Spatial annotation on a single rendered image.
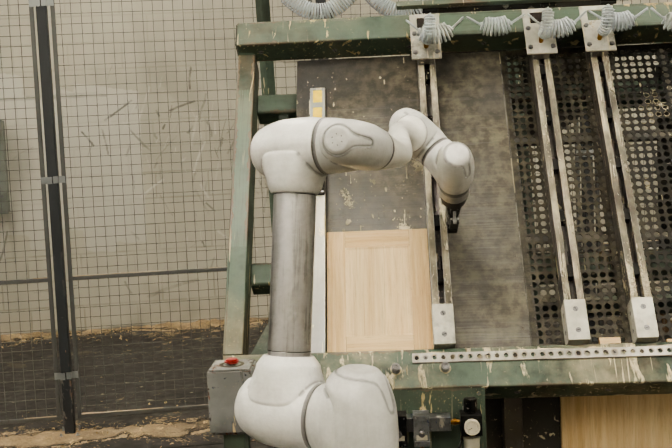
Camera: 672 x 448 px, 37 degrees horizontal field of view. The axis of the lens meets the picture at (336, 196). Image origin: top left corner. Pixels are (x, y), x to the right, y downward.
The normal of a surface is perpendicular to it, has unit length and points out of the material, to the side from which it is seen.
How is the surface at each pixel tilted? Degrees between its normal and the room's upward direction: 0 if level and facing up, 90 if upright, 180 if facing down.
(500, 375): 55
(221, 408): 90
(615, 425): 90
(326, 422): 82
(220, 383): 90
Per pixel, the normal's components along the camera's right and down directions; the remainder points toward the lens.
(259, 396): -0.56, -0.16
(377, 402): 0.44, -0.24
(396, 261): -0.07, -0.50
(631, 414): -0.05, 0.08
